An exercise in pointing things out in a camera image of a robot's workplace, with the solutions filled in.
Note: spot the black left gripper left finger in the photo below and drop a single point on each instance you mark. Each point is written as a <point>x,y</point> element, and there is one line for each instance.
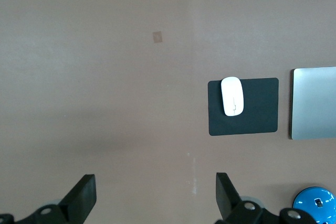
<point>76,203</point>

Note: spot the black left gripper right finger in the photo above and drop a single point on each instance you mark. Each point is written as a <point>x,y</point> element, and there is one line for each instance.
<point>231,208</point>

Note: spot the black mouse pad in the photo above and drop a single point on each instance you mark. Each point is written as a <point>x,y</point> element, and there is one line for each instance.
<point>260,108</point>

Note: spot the brown tape patch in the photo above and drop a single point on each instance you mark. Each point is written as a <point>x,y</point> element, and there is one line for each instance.
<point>157,37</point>

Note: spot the silver closed laptop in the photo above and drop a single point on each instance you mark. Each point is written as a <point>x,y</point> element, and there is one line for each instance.
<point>315,103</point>

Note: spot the white computer mouse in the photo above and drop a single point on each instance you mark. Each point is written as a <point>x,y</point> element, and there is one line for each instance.
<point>232,95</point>

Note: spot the blue desk lamp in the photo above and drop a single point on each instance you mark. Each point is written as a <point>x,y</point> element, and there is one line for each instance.
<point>307,203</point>

